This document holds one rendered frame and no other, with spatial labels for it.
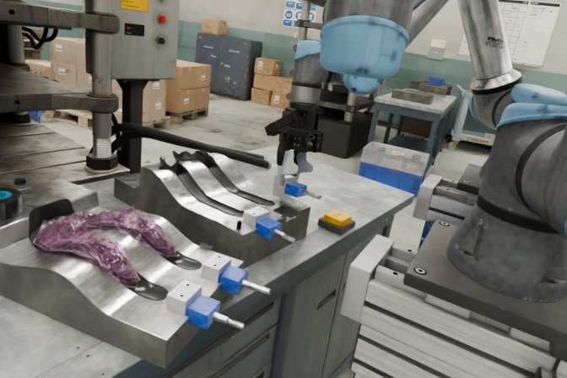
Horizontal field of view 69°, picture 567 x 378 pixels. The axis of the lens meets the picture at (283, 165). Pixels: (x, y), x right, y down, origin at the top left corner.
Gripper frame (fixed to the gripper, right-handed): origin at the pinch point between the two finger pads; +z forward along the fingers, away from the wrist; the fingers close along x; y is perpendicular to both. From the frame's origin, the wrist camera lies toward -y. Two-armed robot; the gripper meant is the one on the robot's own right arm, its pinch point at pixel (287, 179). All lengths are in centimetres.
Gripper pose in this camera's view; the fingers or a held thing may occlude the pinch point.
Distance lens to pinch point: 108.5
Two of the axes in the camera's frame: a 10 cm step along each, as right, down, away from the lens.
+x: 6.0, -0.7, 8.0
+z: -1.3, 9.8, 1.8
